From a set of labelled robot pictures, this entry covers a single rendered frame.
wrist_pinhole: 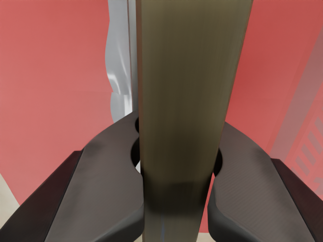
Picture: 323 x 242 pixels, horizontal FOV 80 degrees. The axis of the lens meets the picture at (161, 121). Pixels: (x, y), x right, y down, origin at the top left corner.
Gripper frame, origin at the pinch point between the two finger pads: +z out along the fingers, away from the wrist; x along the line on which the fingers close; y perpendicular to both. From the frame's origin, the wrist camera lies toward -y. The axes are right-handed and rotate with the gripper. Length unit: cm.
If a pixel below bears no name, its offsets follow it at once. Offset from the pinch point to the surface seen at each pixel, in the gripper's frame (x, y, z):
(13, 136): -15.2, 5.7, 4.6
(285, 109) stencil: 10.0, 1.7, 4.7
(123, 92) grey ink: -3.9, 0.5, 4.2
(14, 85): -13.2, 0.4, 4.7
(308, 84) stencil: 11.0, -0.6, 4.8
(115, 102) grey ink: -4.8, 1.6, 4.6
